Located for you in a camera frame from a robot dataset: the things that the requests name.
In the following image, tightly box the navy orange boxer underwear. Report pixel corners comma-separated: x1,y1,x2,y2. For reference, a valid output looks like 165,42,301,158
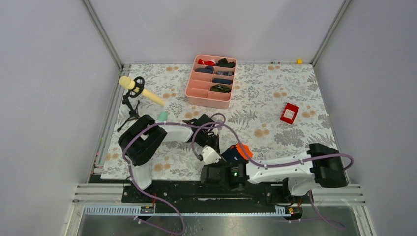
221,143,253,162

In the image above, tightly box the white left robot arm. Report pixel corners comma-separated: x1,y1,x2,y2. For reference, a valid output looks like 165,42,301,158
118,114,221,202

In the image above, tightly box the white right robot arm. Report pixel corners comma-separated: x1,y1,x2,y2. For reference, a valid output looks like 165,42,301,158
200,143,348,203

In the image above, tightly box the mint green microphone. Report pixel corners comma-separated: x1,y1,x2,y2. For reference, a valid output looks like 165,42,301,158
157,111,168,122

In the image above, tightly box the olive green rolled garment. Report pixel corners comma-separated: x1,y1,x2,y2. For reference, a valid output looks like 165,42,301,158
210,84,232,93

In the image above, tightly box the pink compartment organizer box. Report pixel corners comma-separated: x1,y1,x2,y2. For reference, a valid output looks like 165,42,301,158
185,54,238,109

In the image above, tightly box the blue rolled garment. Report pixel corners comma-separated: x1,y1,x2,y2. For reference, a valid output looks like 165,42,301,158
212,78,233,85

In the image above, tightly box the navy rolled garment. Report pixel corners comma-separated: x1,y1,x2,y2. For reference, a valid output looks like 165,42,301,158
194,66,214,74

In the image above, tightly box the striped rolled garment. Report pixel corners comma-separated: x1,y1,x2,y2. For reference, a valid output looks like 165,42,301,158
216,71,234,76

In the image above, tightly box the red rolled garment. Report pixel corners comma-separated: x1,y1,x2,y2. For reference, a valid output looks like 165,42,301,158
197,59,216,66

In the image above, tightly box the black rolled garment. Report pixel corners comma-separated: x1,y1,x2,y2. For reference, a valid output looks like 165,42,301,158
216,58,236,68

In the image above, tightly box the floral table mat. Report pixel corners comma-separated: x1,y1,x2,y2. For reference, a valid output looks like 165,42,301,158
129,64,337,161

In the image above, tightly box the black tripod microphone stand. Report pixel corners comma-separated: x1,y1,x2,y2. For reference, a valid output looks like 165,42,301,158
117,90,140,132

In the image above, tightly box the yellow microphone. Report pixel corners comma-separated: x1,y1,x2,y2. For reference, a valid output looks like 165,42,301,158
119,76,165,106

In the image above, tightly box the red small box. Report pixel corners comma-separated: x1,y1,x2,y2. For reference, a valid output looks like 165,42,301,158
280,103,299,125

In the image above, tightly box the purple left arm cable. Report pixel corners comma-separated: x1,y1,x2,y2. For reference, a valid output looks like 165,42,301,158
122,113,226,236

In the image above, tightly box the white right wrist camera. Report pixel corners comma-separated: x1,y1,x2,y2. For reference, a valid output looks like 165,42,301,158
201,146,222,165

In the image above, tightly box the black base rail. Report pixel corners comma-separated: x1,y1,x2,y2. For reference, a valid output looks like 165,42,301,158
121,180,310,214

